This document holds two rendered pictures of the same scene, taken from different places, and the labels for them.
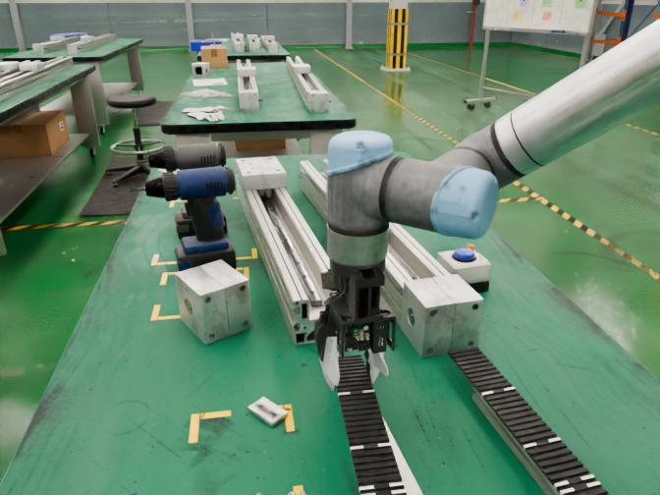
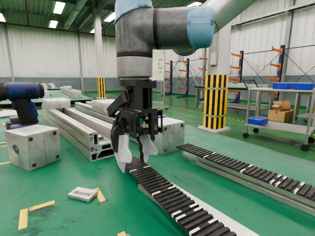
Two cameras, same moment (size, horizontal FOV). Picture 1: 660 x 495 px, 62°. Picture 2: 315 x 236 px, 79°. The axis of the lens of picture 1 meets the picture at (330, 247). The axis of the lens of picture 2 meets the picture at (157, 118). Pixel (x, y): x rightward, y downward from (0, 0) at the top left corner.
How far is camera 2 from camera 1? 0.38 m
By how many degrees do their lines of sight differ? 26
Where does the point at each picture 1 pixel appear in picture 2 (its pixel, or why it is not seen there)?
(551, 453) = (255, 170)
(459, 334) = (176, 140)
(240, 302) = (53, 142)
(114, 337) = not seen: outside the picture
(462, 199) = (204, 13)
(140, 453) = not seen: outside the picture
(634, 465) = (281, 172)
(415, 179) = (174, 10)
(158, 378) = not seen: outside the picture
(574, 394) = (234, 155)
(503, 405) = (216, 158)
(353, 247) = (136, 63)
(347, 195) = (131, 27)
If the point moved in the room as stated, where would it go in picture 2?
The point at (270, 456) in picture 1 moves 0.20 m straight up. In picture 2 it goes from (92, 219) to (83, 100)
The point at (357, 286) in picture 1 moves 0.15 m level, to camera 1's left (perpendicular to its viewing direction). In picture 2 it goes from (142, 86) to (53, 87)
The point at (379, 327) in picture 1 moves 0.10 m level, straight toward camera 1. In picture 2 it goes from (154, 117) to (172, 129)
